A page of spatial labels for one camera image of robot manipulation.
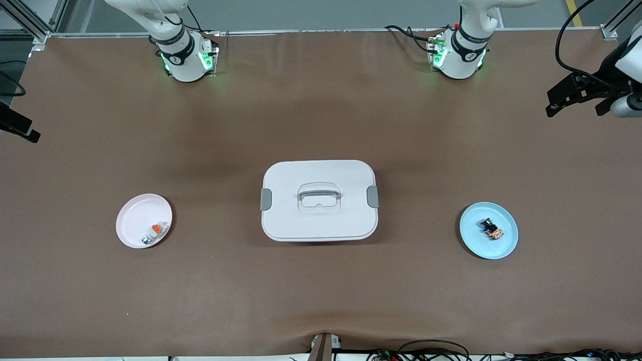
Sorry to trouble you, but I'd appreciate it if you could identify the pink round plate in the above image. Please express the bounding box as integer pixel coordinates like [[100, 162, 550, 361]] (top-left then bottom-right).
[[115, 194, 173, 250]]

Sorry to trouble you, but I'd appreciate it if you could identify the orange black push switch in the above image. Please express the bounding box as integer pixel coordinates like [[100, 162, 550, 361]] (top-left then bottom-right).
[[479, 217, 504, 240]]

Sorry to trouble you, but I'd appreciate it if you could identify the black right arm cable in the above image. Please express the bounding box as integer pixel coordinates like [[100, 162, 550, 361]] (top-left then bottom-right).
[[0, 61, 26, 97]]

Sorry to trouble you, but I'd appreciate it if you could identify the light blue round plate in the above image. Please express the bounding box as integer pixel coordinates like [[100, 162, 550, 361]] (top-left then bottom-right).
[[459, 202, 519, 260]]

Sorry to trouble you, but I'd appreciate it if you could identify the silver table edge rail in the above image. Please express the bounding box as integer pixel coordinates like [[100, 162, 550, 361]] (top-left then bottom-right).
[[48, 28, 615, 39]]

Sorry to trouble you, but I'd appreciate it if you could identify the white orange electrical connector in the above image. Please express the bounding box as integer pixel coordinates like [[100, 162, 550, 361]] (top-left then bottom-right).
[[141, 221, 169, 246]]

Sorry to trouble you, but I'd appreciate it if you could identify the metal table clamp bracket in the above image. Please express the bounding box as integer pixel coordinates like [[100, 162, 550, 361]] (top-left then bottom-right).
[[308, 332, 343, 361]]

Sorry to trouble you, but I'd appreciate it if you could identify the brown table mat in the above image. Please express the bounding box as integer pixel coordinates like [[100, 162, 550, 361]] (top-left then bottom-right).
[[0, 28, 642, 359]]

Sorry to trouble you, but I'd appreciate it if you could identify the black cable loop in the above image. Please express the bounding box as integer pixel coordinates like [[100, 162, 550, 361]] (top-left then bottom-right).
[[398, 339, 470, 361]]

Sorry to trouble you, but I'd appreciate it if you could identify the white lidded storage box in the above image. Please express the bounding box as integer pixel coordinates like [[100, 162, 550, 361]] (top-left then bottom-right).
[[260, 160, 380, 243]]

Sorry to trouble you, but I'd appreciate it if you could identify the aluminium frame post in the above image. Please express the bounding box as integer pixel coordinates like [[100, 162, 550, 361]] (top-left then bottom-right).
[[0, 0, 68, 45], [601, 0, 642, 41]]

